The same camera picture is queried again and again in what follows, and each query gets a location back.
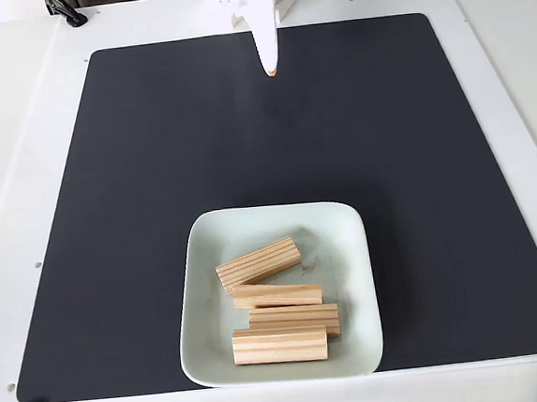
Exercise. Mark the pale green square plate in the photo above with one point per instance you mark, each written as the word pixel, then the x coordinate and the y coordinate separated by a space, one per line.
pixel 203 319

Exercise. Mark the grooved wooden block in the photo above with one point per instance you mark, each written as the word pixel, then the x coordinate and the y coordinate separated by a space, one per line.
pixel 277 296
pixel 307 320
pixel 281 345
pixel 260 263

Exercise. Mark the black rubber mat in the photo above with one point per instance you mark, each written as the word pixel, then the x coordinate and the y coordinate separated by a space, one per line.
pixel 114 271

